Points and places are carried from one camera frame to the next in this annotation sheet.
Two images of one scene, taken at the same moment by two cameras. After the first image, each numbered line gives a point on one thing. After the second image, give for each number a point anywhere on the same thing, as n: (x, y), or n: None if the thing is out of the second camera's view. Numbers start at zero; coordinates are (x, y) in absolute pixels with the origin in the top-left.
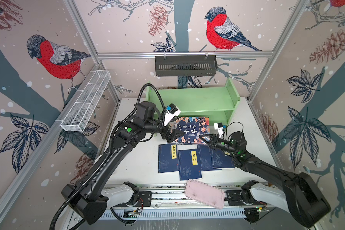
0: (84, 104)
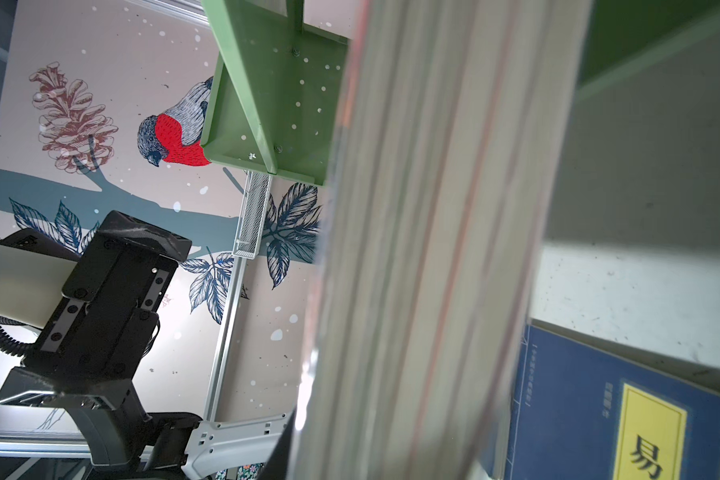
0: (256, 202)
